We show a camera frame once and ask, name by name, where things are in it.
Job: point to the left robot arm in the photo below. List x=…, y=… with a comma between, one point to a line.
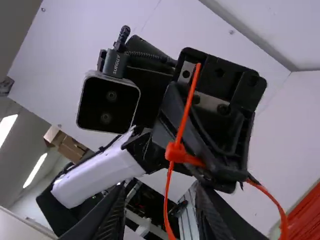
x=100, y=170

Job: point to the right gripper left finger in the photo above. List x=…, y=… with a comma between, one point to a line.
x=112, y=215

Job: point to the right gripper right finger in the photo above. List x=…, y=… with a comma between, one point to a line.
x=220, y=220

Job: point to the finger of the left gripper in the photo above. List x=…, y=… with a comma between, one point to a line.
x=232, y=165

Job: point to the brown cardboard box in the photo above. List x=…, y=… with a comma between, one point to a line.
x=67, y=147

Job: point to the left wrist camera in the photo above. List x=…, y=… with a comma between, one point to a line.
x=107, y=105

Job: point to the silver rails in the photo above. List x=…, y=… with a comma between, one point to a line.
x=186, y=221

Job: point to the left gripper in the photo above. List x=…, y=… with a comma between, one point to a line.
x=225, y=80

